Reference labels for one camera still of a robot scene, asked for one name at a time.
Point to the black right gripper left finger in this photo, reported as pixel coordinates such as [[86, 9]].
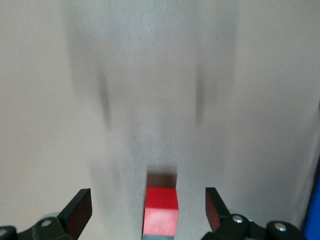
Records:
[[75, 215]]

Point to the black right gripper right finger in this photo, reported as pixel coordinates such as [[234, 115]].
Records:
[[232, 227]]

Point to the red cube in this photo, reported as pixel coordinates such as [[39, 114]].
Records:
[[161, 207]]

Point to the blue plastic storage bin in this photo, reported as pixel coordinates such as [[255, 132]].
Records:
[[312, 212]]

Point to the large table mat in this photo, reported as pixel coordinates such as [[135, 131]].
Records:
[[160, 75]]

